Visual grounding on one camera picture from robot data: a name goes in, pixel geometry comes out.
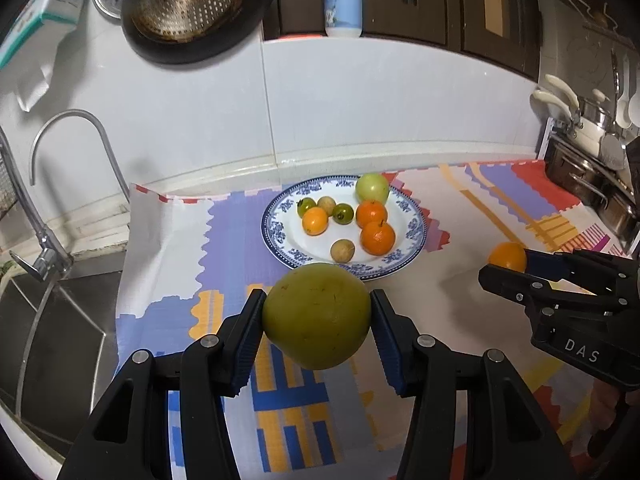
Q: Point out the colourful patterned table cloth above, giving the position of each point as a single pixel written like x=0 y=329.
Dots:
x=465 y=240

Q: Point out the small orange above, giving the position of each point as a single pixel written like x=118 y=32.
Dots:
x=371 y=212
x=315 y=221
x=506 y=255

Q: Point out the white tissue sheet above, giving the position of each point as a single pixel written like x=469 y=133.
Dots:
x=37 y=85

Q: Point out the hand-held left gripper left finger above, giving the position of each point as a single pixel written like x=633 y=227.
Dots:
x=250 y=340

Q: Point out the steel sink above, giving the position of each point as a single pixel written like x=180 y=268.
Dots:
x=60 y=350

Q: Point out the dark wooden window frame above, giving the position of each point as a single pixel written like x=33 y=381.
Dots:
x=440 y=10

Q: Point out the small green tomato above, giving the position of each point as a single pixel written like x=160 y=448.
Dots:
x=306 y=206
x=343 y=213

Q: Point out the white hanging spoon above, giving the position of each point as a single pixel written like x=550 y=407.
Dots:
x=623 y=110

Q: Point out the teal white tissue box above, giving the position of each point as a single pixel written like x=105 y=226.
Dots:
x=45 y=5

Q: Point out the steel pot lid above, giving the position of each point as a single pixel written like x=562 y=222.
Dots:
x=595 y=112

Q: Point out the steel pot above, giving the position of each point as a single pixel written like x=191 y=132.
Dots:
x=570 y=170
x=620 y=215

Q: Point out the steel hanging spoon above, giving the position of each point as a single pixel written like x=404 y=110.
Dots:
x=615 y=80

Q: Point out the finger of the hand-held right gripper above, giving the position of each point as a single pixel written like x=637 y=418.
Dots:
x=510 y=280
x=542 y=262

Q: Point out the brown longan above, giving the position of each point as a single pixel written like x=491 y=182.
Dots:
x=343 y=250
x=327 y=205

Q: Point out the golden metal colander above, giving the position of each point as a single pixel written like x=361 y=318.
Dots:
x=190 y=5

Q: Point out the white rack panel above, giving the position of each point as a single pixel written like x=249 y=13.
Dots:
x=544 y=137

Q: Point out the curved steel water tap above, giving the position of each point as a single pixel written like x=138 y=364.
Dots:
x=75 y=113

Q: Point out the black frying pan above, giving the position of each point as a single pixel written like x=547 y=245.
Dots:
x=250 y=20

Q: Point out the steel kitchen faucet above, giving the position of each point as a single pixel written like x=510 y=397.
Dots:
x=47 y=255

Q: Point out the olive green round fruit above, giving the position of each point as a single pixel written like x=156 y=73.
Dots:
x=317 y=317

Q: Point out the pale green apple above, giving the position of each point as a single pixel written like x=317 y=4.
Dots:
x=372 y=188

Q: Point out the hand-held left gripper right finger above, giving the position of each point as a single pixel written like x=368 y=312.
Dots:
x=387 y=345

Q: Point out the person's right hand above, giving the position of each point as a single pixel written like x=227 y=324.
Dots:
x=606 y=402

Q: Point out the large orange with stem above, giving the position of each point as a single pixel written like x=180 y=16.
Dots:
x=377 y=238

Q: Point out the steel spatula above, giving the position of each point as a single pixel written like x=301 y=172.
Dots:
x=613 y=152

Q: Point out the blue rimmed white plate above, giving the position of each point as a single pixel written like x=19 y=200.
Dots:
x=295 y=250

